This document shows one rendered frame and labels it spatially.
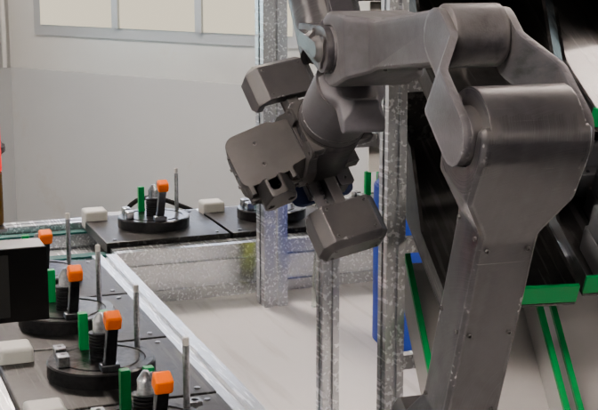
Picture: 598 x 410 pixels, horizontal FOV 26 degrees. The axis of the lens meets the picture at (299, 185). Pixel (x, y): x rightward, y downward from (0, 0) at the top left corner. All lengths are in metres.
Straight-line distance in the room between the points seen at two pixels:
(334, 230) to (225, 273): 1.38
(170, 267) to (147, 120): 3.63
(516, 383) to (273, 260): 1.09
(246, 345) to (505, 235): 1.42
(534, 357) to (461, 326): 0.54
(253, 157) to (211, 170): 4.76
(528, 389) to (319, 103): 0.44
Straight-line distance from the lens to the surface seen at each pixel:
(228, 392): 1.66
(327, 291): 1.45
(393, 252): 1.28
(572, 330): 1.40
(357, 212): 1.09
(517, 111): 0.74
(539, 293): 1.22
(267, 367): 2.06
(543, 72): 0.80
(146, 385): 1.46
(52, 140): 6.44
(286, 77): 1.14
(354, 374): 2.03
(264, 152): 1.07
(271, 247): 2.35
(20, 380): 1.71
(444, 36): 0.80
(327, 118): 1.03
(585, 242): 1.31
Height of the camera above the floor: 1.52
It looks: 11 degrees down
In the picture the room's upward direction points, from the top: straight up
